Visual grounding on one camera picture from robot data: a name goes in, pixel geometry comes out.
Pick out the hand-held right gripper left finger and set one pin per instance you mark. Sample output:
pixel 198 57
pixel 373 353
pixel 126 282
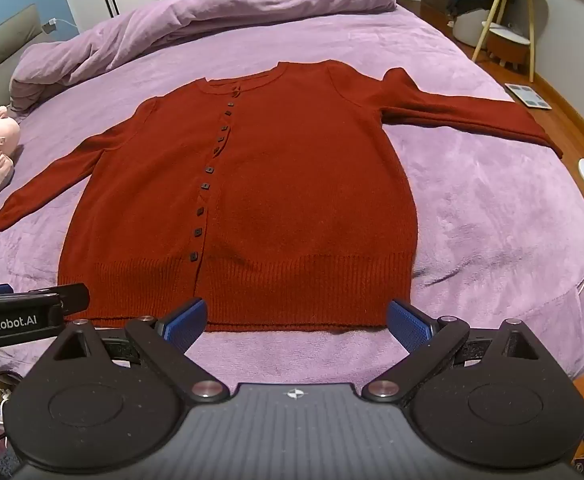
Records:
pixel 187 326

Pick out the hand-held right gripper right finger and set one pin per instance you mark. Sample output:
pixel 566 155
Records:
pixel 409 327

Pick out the red knit cardigan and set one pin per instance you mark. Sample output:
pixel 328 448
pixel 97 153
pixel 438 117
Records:
pixel 297 200

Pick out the bed with purple sheet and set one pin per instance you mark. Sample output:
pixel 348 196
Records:
pixel 471 210

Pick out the grey padded headboard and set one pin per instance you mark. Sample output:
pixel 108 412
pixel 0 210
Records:
pixel 2 55

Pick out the bathroom scale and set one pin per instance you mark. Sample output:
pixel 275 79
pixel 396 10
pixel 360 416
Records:
pixel 529 96

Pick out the brown stool with white top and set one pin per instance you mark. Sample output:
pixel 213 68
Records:
pixel 506 47

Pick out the white round ottoman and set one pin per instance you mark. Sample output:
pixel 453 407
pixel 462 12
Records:
pixel 471 27

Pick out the purple duvet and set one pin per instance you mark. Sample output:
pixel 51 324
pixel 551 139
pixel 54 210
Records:
pixel 222 10

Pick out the side table with yellow legs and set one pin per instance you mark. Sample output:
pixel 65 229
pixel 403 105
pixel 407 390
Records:
pixel 496 5

